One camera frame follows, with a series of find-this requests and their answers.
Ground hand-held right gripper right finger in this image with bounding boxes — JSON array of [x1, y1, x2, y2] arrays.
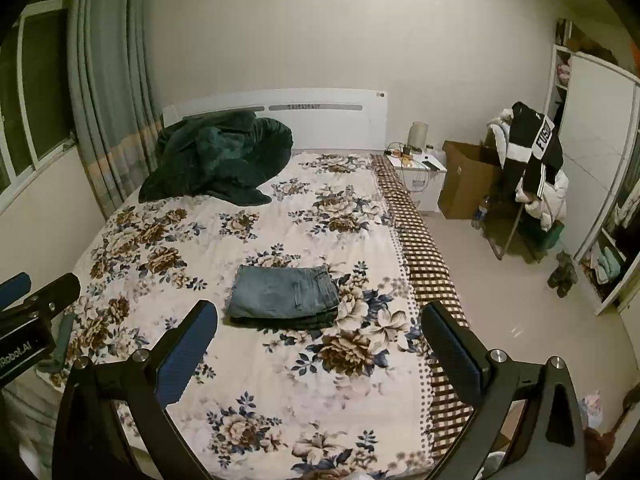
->
[[421, 301, 586, 480]]

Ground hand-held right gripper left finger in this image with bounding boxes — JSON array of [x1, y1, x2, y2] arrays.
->
[[52, 300, 219, 480]]

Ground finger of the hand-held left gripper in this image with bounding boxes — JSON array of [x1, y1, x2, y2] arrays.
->
[[0, 274, 82, 328], [0, 272, 32, 309]]

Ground blue jeans pants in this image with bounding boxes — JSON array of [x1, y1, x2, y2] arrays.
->
[[223, 265, 342, 331]]

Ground teal slipper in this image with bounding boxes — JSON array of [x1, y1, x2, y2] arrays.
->
[[37, 312, 76, 374]]

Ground brown checkered mattress cover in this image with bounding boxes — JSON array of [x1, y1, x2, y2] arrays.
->
[[371, 154, 476, 461]]

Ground bed with floral cover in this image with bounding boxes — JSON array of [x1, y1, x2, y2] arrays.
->
[[65, 152, 436, 480]]

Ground pair of dark shoes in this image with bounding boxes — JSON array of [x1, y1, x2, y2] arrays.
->
[[547, 251, 579, 297]]

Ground clear plastic bottle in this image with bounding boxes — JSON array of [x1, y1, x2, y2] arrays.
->
[[472, 195, 493, 231]]

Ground pink cloth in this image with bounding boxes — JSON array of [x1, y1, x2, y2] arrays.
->
[[580, 390, 607, 429]]

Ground green storage bin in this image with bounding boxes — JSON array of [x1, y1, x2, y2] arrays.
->
[[520, 220, 566, 252]]

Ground white nightstand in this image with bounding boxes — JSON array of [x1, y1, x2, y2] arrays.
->
[[385, 152, 448, 213]]

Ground reddish brown cloth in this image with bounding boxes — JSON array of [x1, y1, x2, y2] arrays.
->
[[582, 427, 622, 477]]

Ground brown cardboard box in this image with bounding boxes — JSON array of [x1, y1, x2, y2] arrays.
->
[[437, 140, 504, 220]]

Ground white framed window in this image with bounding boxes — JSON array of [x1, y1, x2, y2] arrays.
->
[[0, 0, 77, 196]]

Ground dark green blanket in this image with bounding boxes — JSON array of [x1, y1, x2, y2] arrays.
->
[[139, 110, 294, 206]]

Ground grey-green curtain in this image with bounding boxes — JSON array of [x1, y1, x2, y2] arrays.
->
[[66, 0, 162, 221]]

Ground black and white jacket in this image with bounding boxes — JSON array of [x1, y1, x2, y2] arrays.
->
[[500, 102, 565, 201]]

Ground white bed headboard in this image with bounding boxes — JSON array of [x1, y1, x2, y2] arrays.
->
[[162, 87, 389, 152]]

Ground white wardrobe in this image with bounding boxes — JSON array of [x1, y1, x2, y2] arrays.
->
[[544, 17, 640, 317]]

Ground metal frame chair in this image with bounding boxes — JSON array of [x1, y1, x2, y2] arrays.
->
[[486, 195, 551, 261]]

